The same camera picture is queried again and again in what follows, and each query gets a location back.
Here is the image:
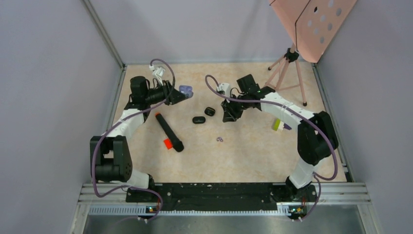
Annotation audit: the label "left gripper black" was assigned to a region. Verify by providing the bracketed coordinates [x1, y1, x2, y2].
[144, 79, 188, 105]

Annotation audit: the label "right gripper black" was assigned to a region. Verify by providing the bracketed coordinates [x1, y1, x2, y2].
[221, 94, 250, 123]

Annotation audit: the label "grey oval pebble case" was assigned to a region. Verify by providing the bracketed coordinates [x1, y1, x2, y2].
[179, 85, 193, 98]

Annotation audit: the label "black glossy earbud charging case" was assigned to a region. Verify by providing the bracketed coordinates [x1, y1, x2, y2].
[204, 107, 216, 117]

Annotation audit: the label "black oval case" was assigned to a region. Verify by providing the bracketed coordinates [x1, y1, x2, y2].
[192, 116, 206, 124]

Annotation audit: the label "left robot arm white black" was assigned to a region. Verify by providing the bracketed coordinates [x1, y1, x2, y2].
[90, 76, 190, 202]

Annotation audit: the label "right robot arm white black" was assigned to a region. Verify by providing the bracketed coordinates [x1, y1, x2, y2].
[216, 75, 338, 201]

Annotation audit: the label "green white purple block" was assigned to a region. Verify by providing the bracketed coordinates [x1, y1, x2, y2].
[272, 118, 292, 131]

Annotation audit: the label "black cylinder orange ends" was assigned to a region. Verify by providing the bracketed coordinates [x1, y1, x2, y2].
[155, 113, 184, 152]

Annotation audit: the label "pink tripod stand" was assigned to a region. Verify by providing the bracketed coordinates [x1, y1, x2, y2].
[264, 43, 308, 107]

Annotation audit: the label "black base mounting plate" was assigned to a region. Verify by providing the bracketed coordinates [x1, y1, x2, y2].
[126, 182, 317, 212]

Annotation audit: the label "pink perforated board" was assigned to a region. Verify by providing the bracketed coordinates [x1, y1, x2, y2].
[269, 0, 357, 63]

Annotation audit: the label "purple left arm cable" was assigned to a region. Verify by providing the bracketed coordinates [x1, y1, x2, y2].
[92, 58, 176, 223]

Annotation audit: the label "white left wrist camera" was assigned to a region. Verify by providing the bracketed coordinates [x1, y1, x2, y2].
[149, 65, 165, 85]

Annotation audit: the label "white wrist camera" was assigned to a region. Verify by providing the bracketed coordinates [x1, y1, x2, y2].
[149, 65, 165, 85]
[216, 83, 232, 97]

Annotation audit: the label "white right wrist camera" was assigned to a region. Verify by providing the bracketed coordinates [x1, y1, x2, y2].
[216, 83, 232, 97]

